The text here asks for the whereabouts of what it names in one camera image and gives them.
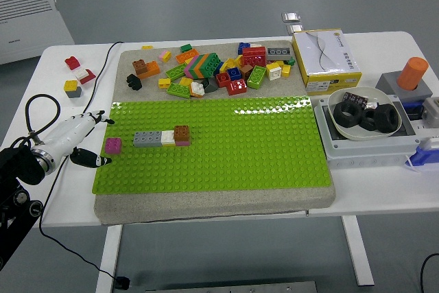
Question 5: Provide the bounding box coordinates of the blue square brick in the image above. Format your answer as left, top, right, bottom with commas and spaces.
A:
226, 66, 244, 82

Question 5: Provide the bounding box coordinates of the white cable tie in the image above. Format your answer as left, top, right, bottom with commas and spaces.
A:
403, 155, 421, 174

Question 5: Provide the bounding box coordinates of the white panel heater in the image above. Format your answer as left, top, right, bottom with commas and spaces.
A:
0, 0, 75, 66

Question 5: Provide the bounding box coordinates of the large black hex nut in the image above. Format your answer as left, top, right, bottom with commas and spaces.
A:
372, 103, 403, 134
333, 101, 364, 130

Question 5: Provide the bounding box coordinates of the pink green orange brick stack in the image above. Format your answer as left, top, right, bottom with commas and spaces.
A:
183, 51, 222, 80

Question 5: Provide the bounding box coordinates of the white table leg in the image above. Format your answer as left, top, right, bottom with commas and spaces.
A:
95, 226, 123, 293
341, 215, 375, 287

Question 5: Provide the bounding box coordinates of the magenta square brick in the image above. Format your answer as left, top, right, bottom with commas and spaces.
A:
104, 137, 123, 155

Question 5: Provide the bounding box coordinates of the blue and white device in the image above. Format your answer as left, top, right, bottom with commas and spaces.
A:
406, 137, 439, 174

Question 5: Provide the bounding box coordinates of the orange cylinder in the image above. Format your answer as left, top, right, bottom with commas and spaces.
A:
396, 56, 429, 92

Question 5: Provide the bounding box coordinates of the white square brick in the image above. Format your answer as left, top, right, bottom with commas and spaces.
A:
160, 130, 176, 147

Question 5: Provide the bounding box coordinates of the white and orange brick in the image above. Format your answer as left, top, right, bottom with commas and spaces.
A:
189, 80, 206, 98

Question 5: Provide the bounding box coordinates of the white bowl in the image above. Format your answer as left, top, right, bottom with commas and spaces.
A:
327, 86, 404, 142

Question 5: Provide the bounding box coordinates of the yellow and white brick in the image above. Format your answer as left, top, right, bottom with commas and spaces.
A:
265, 62, 283, 82

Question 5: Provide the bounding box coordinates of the grey-brown mat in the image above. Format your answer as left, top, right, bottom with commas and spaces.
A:
93, 40, 337, 227

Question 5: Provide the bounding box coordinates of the grey junction box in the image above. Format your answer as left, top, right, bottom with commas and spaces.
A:
313, 95, 421, 170

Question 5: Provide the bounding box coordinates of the brown brick beside orange brick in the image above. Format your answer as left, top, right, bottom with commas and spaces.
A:
132, 59, 148, 76

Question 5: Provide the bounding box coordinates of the long grey brick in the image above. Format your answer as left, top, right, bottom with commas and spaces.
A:
132, 130, 163, 148

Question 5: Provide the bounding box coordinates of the long yellow brick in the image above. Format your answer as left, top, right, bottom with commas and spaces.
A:
219, 58, 245, 73

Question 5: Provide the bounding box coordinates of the brown brick on pink brick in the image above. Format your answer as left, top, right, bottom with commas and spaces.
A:
174, 124, 191, 143

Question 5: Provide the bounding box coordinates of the black square brick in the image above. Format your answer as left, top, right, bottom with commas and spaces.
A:
126, 73, 143, 91

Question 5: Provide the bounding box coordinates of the orange stepped brick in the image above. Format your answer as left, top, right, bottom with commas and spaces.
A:
137, 60, 161, 81

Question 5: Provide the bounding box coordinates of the red square brick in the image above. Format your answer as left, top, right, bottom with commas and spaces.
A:
215, 71, 233, 89
226, 79, 248, 97

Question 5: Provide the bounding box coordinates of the grey brick with three holes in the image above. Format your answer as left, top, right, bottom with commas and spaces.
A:
265, 47, 292, 61

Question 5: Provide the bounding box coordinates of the black floor cable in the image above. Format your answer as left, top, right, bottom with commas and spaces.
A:
420, 253, 439, 293

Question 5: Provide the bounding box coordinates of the green studded baseplate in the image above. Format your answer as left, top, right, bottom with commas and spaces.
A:
91, 95, 335, 195

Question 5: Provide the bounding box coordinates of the light green long brick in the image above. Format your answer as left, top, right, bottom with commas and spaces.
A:
166, 82, 191, 99
165, 62, 189, 80
246, 65, 268, 90

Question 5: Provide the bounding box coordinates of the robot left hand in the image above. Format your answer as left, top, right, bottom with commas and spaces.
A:
32, 110, 116, 169

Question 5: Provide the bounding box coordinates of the small black hex nut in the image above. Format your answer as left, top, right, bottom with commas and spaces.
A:
359, 109, 378, 132

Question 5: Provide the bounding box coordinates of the blue plastic part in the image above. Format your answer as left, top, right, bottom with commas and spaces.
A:
401, 99, 426, 121

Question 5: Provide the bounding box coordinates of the grey block holder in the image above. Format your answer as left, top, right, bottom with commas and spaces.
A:
375, 71, 434, 102

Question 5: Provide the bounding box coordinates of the yellow and white cardboard box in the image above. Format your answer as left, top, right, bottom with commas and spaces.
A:
291, 27, 364, 97

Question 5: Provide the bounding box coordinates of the dark brown circuit board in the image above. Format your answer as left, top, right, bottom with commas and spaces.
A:
342, 91, 370, 108

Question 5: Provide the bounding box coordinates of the large red brick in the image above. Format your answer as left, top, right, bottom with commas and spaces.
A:
241, 45, 268, 67

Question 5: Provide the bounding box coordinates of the grey plastic part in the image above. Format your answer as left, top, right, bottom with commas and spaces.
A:
420, 96, 439, 126

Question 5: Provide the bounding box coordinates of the red sloped brick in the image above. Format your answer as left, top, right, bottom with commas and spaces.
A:
79, 69, 97, 85

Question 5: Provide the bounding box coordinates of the long orange brick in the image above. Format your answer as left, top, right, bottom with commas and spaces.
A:
175, 49, 200, 65

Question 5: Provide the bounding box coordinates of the thin black cable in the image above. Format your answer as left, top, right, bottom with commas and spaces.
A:
38, 40, 124, 282

